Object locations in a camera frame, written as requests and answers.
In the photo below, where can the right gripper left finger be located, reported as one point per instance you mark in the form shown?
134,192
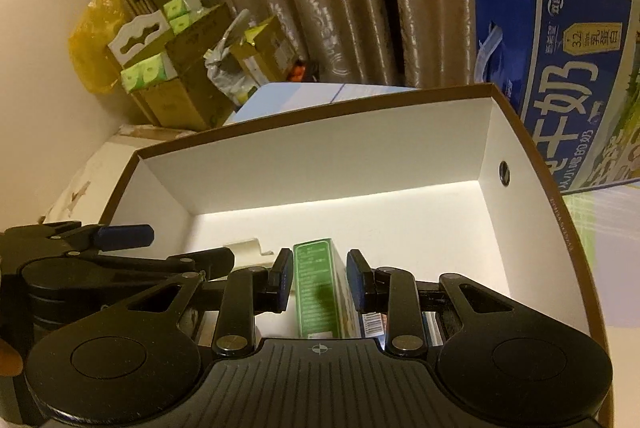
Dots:
248,292

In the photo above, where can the small open cardboard box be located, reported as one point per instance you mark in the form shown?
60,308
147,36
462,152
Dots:
265,53

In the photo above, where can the dark blue milk carton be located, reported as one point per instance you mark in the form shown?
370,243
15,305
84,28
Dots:
570,70

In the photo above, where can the brown cardboard storage box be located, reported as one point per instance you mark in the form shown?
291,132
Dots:
445,185

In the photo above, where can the white plastic rectangular case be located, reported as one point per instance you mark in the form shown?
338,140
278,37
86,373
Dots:
248,252

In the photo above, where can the checkered tablecloth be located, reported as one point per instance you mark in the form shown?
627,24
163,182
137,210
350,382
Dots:
606,219

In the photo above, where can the cardboard box with tissues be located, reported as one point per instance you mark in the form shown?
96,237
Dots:
162,55

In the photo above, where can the clear blue label box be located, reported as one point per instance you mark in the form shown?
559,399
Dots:
373,325

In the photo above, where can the cartoon print bedsheet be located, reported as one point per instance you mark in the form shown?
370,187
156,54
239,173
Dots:
85,197

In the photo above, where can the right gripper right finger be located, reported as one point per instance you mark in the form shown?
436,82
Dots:
392,292

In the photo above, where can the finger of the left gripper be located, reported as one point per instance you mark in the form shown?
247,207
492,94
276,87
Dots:
215,263
59,238

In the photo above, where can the green medicine box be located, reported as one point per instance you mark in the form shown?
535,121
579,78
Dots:
323,301

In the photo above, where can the crumpled grey plastic bag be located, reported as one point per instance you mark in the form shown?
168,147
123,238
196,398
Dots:
224,70

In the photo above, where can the yellow plastic bag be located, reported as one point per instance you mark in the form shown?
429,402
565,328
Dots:
93,61

